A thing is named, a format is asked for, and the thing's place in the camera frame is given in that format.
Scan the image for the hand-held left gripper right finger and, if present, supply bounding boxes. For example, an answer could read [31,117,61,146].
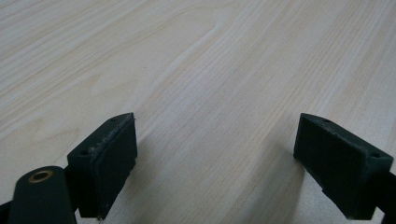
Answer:
[292,112,394,220]

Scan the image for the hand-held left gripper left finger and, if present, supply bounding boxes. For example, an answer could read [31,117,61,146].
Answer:
[66,112,138,220]

